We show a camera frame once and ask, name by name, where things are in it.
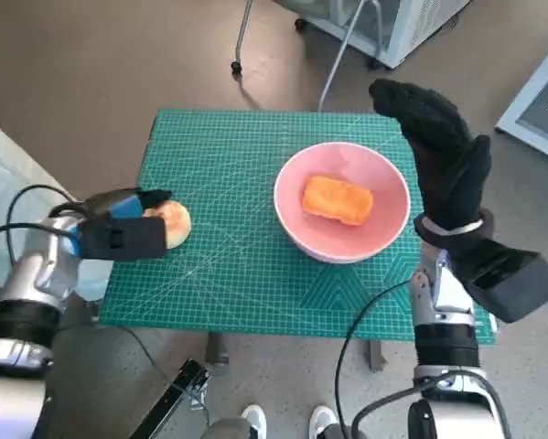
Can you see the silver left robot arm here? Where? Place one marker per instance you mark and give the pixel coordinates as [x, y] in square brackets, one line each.
[22, 292]

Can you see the white shoe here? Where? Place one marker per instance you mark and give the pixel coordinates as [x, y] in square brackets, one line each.
[321, 420]
[254, 420]

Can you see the grey table leg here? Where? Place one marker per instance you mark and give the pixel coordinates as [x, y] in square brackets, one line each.
[216, 350]
[377, 356]

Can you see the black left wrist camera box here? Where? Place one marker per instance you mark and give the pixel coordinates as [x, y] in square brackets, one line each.
[122, 238]

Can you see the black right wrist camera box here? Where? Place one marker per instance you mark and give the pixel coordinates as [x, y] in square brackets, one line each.
[516, 283]

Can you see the pale blue cloth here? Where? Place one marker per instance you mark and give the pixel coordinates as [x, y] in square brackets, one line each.
[8, 169]

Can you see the white glass-door cabinet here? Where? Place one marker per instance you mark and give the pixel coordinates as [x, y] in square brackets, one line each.
[415, 27]

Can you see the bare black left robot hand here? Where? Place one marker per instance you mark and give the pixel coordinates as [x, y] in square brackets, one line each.
[127, 206]

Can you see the round beige toy bun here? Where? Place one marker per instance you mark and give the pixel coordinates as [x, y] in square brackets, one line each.
[179, 224]

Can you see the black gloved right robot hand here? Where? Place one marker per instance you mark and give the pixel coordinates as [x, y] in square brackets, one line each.
[447, 155]

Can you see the pink bowl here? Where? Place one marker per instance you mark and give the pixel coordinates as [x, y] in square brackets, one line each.
[337, 242]

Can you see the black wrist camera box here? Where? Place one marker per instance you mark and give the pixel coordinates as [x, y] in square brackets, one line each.
[122, 238]
[516, 283]

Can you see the orange toy bread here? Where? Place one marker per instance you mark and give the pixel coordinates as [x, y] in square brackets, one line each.
[337, 199]

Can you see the black metal bar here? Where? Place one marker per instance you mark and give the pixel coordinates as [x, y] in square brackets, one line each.
[173, 393]

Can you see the green cutting mat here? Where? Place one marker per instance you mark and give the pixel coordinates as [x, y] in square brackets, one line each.
[232, 183]

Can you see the white vented unit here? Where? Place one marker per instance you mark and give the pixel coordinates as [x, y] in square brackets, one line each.
[534, 105]

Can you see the grey tubular chair frame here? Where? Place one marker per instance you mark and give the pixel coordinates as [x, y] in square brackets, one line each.
[342, 50]

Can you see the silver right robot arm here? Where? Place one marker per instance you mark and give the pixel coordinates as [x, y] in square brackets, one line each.
[443, 338]

